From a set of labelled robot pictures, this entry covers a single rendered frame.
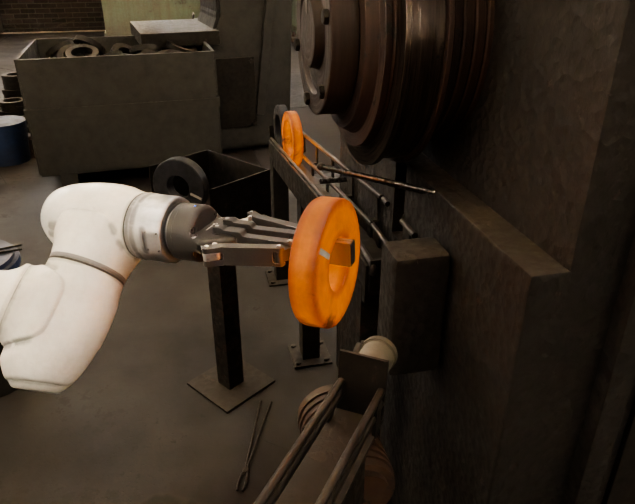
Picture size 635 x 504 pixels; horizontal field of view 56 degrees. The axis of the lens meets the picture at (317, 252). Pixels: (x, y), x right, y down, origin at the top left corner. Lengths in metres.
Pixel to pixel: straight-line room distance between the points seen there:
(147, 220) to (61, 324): 0.16
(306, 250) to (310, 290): 0.04
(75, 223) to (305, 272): 0.33
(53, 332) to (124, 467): 1.03
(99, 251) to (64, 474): 1.08
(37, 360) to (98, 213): 0.19
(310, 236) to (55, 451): 1.36
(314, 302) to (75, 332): 0.30
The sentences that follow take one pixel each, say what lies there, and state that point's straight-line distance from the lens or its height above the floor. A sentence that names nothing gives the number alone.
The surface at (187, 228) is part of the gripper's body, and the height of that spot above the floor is 0.94.
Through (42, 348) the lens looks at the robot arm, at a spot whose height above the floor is 0.82.
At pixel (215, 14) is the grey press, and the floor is 0.88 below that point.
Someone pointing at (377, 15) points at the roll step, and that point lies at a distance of 0.94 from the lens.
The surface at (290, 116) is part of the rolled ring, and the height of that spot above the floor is 0.75.
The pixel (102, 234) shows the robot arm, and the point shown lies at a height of 0.92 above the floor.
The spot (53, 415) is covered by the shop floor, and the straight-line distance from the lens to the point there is 2.00.
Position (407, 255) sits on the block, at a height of 0.80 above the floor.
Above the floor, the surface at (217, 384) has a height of 0.01.
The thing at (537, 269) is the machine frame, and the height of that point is 0.87.
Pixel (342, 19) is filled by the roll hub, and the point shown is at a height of 1.15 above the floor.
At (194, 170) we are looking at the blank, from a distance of 1.60.
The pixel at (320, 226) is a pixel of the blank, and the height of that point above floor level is 0.97.
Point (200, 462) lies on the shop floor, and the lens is 1.74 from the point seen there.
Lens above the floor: 1.24
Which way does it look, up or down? 27 degrees down
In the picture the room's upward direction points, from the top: straight up
